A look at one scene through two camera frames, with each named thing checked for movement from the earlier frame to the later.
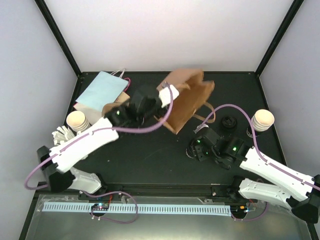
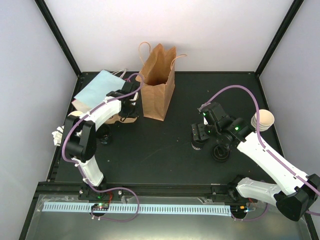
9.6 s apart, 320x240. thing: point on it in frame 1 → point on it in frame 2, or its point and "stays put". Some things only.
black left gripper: [162, 111] → [136, 113]
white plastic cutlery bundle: [62, 134] stays put
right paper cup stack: [262, 120] stays put
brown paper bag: [194, 92] → [157, 79]
